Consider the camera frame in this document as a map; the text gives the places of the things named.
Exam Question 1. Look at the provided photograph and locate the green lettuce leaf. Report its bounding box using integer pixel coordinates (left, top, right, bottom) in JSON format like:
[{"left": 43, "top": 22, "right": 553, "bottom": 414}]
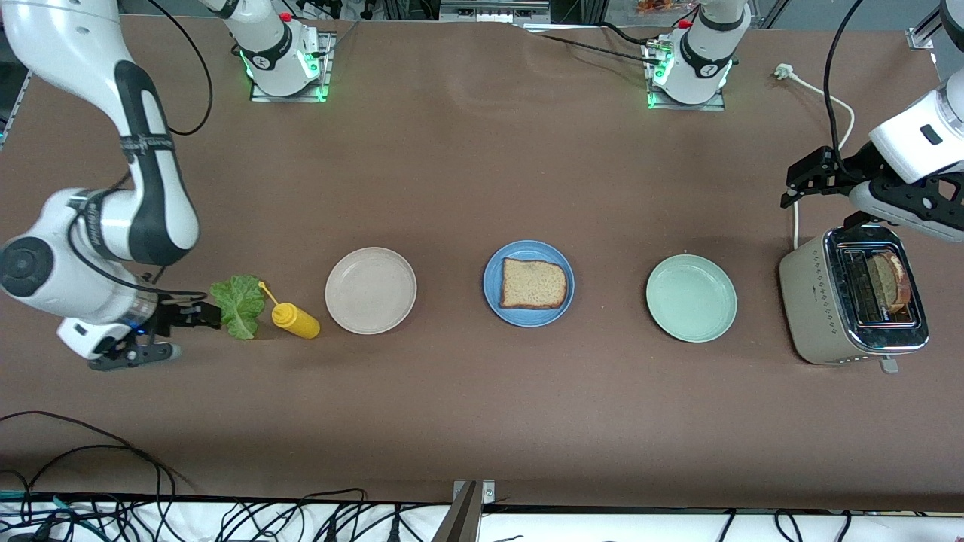
[{"left": 209, "top": 275, "right": 267, "bottom": 340}]

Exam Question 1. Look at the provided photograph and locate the yellow squeeze bottle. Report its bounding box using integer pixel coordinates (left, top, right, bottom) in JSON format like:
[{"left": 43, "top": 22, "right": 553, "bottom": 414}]
[{"left": 258, "top": 282, "right": 321, "bottom": 340}]

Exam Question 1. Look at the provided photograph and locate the toasted bread slice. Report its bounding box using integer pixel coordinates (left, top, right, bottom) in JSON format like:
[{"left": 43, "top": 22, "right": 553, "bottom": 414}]
[
  {"left": 866, "top": 251, "right": 913, "bottom": 314},
  {"left": 500, "top": 257, "right": 568, "bottom": 310}
]

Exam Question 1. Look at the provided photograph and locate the mint green round plate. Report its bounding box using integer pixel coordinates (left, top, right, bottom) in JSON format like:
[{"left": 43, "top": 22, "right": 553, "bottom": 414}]
[{"left": 645, "top": 254, "right": 738, "bottom": 343}]

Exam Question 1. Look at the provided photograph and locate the beige round plate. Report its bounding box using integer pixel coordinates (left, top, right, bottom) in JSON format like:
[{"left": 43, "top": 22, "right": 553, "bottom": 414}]
[{"left": 325, "top": 247, "right": 418, "bottom": 335}]

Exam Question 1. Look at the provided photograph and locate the blue round plate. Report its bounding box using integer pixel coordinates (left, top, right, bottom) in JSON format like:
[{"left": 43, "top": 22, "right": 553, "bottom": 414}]
[{"left": 483, "top": 240, "right": 575, "bottom": 328}]

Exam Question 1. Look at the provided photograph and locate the beige chrome toaster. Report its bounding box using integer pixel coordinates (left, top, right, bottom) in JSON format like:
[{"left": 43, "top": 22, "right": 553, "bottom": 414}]
[{"left": 779, "top": 224, "right": 929, "bottom": 375}]

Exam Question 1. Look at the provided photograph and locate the grey equipment box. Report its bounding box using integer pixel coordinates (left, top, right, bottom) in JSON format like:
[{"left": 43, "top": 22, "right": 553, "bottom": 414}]
[{"left": 439, "top": 0, "right": 552, "bottom": 25}]

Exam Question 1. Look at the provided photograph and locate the white toaster power cord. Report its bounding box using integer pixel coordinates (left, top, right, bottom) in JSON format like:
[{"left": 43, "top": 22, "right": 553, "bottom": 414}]
[{"left": 774, "top": 64, "right": 856, "bottom": 251}]

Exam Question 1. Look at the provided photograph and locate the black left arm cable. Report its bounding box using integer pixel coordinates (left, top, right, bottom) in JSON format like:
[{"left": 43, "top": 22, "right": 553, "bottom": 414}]
[{"left": 823, "top": 0, "right": 867, "bottom": 178}]

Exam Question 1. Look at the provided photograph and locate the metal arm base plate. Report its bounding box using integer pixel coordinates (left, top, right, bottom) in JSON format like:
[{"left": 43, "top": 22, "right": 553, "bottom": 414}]
[
  {"left": 644, "top": 41, "right": 728, "bottom": 112},
  {"left": 250, "top": 32, "right": 337, "bottom": 104}
]

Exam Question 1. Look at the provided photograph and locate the long black loop cable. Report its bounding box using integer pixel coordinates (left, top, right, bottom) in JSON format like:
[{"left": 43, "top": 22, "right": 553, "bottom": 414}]
[{"left": 0, "top": 410, "right": 189, "bottom": 501}]

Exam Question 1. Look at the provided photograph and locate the aluminium frame profile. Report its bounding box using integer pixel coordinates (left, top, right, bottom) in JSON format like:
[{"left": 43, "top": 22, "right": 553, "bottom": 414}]
[{"left": 908, "top": 23, "right": 946, "bottom": 52}]

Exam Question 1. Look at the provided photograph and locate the thin black base cable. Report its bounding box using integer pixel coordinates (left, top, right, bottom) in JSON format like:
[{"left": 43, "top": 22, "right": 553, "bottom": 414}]
[{"left": 520, "top": 21, "right": 664, "bottom": 67}]

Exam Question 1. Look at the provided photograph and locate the metal mounting post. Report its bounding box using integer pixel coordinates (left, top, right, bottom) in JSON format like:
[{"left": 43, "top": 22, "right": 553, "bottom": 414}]
[{"left": 432, "top": 479, "right": 496, "bottom": 542}]

